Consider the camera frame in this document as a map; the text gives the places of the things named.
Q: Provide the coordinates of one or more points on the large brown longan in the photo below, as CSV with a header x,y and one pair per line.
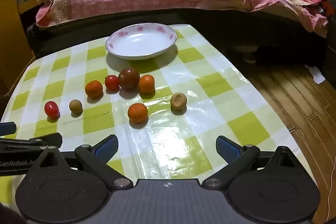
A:
x,y
178,101

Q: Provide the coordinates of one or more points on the light wooden cabinet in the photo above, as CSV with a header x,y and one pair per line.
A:
x,y
10,29

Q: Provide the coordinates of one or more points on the small orange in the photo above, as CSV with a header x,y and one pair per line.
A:
x,y
93,89
137,112
146,84

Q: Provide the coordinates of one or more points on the red cloth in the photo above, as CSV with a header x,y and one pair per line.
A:
x,y
326,7

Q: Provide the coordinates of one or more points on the small brown longan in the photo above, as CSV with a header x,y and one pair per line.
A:
x,y
75,106

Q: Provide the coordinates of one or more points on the grey shoe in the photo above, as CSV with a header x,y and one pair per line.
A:
x,y
250,58

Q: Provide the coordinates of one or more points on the white paper scrap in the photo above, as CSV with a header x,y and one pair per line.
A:
x,y
316,74

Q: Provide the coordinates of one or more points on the green checked tablecloth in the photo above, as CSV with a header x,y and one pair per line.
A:
x,y
210,108

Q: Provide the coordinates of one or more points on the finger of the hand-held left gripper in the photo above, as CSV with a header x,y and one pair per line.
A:
x,y
8,128
52,138

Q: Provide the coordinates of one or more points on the red tomato with stem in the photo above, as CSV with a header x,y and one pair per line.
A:
x,y
112,82

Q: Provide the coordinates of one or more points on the large dark red tomato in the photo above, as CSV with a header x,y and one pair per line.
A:
x,y
129,78

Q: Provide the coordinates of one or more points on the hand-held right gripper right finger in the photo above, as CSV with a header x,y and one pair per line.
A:
x,y
228,149

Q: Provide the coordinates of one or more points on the oval red cherry tomato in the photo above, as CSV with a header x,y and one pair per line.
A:
x,y
51,109

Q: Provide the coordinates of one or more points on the white floral-rimmed plate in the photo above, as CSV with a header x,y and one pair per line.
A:
x,y
139,43

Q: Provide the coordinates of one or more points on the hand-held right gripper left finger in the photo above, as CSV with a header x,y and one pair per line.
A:
x,y
106,149

